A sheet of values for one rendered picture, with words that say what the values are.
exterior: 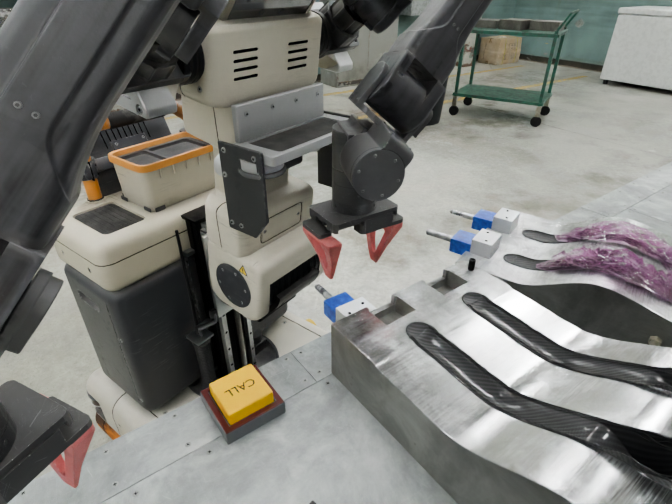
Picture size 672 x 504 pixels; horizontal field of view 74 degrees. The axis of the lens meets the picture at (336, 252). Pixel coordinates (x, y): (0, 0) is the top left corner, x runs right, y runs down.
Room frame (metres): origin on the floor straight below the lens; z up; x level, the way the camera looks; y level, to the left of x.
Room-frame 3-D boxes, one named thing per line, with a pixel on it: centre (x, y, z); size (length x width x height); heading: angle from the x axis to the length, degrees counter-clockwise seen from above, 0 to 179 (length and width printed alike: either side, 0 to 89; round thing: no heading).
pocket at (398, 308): (0.47, -0.07, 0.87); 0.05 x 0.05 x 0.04; 36
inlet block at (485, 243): (0.71, -0.23, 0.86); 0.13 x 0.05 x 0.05; 54
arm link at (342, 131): (0.52, -0.02, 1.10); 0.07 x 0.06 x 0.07; 12
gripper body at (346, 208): (0.53, -0.02, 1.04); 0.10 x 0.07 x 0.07; 123
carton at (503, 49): (8.36, -2.83, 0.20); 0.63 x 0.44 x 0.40; 124
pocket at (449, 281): (0.53, -0.16, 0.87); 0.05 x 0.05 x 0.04; 36
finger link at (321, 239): (0.51, 0.00, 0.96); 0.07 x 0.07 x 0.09; 33
